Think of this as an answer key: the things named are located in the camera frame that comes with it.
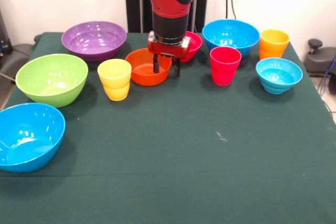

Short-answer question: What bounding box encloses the large green bowl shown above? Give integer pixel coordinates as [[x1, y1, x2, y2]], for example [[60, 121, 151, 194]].
[[15, 53, 89, 109]]

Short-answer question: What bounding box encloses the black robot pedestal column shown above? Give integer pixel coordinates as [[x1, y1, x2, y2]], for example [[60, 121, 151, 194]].
[[121, 0, 212, 34]]

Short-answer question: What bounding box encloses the blue cable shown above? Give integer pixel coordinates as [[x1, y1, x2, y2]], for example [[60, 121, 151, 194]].
[[318, 56, 336, 96]]

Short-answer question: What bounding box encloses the orange cup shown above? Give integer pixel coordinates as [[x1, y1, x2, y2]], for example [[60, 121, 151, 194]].
[[259, 29, 291, 60]]

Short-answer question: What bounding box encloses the orange bowl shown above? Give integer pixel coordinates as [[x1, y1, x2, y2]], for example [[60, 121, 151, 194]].
[[125, 48, 173, 87]]

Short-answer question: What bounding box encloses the black stand base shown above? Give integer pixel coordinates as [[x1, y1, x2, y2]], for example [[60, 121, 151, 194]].
[[303, 38, 336, 78]]

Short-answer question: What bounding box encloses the small blue bowl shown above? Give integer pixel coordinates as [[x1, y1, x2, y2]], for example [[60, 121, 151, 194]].
[[256, 57, 303, 95]]

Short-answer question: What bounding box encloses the black equipment box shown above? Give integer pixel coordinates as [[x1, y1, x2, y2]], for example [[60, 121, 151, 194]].
[[0, 8, 13, 63]]

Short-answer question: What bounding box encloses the yellow cup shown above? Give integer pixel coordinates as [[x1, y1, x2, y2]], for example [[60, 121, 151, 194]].
[[97, 59, 132, 102]]

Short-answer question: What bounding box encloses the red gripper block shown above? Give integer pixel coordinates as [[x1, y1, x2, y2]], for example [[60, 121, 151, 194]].
[[147, 31, 192, 78]]

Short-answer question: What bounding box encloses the crimson small bowl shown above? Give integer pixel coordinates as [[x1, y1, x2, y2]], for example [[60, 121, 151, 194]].
[[180, 31, 203, 63]]

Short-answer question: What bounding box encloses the crimson cup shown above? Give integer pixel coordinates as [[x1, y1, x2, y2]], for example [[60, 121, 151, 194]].
[[209, 46, 242, 87]]

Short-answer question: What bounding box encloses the large blue bowl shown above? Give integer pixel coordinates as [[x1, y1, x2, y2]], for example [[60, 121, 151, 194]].
[[202, 19, 260, 59], [0, 102, 66, 174]]

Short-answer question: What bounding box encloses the dark green tablecloth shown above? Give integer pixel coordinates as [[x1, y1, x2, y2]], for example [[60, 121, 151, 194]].
[[0, 31, 336, 224]]

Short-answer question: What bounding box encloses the large purple bowl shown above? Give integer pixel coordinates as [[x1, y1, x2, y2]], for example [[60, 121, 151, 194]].
[[61, 20, 128, 63]]

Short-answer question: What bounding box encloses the grey stand base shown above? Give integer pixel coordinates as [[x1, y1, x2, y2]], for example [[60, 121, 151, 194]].
[[0, 43, 34, 83]]

